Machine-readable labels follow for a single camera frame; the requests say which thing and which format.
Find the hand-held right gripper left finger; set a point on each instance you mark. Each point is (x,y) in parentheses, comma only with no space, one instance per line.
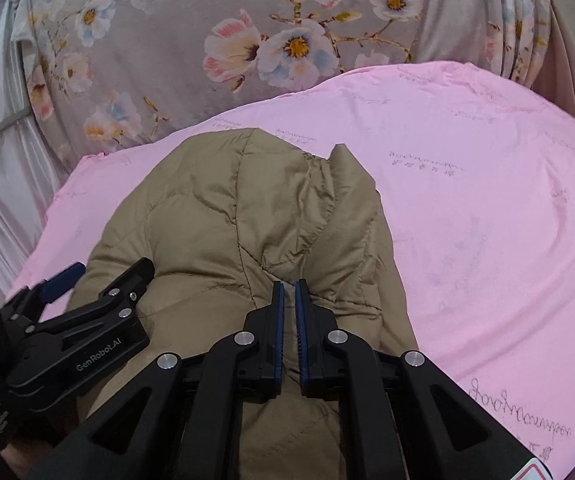
(278,320)

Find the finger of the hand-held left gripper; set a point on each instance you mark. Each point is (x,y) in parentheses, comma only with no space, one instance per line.
(62,280)
(127,285)

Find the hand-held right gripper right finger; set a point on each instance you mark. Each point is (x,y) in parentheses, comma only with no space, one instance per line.
(301,325)

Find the olive quilted jacket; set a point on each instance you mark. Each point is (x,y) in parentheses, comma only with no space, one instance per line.
(217,220)

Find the white satin cloth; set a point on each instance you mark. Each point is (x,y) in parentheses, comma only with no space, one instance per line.
(12,200)

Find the pink bed sheet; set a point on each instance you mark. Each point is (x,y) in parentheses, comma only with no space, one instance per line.
(467,210)

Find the grey floral blanket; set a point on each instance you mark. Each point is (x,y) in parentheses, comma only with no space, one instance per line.
(167,25)

